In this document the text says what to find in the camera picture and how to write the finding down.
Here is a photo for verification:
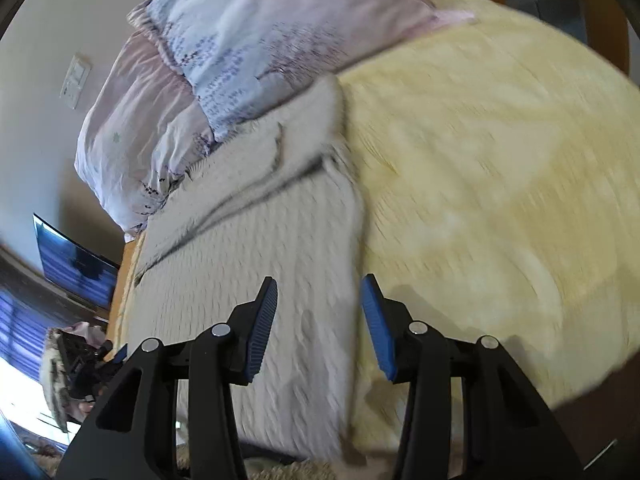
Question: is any person's left forearm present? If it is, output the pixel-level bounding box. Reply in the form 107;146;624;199
42;324;91;434

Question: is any grey knit sweater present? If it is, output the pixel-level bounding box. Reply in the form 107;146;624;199
122;74;369;463

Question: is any flat screen television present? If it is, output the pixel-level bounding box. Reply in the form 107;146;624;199
32;213;121;312

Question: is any person's left hand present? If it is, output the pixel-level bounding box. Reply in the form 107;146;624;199
74;384;105;424

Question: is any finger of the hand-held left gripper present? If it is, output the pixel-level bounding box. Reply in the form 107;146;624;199
103;342;129;366

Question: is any floral blue pillow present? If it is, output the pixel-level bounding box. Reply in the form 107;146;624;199
74;0;477;237

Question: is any white wall switch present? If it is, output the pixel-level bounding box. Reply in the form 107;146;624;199
59;53;93;110

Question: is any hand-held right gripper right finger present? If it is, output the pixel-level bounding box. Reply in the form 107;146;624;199
361;273;587;480

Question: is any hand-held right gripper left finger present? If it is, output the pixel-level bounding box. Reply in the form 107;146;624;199
54;276;279;480

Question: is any yellow fleece blanket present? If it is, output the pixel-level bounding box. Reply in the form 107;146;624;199
107;0;640;467

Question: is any window with blinds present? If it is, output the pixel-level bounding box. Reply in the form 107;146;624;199
0;287;68;448

